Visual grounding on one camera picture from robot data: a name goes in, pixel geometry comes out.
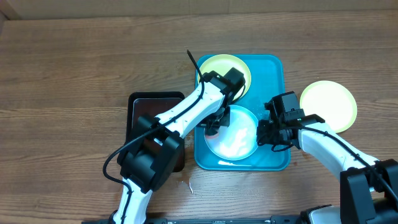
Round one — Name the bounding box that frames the light blue plate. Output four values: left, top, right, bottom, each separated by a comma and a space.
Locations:
205, 105, 258, 161

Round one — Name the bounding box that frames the yellow-green plate with sauce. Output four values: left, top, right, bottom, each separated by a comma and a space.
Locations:
200, 54, 251, 100

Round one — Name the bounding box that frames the green and orange sponge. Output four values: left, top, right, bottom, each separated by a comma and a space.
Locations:
205, 133, 219, 139

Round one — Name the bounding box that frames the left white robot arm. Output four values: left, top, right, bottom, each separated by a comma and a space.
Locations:
108, 68, 246, 223

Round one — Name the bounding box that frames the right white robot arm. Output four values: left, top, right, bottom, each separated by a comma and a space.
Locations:
257, 114, 397, 224

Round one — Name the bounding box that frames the black rectangular wash tray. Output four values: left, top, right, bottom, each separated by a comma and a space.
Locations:
126, 91, 185, 172

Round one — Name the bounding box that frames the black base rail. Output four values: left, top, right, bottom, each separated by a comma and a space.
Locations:
81, 213, 312, 224

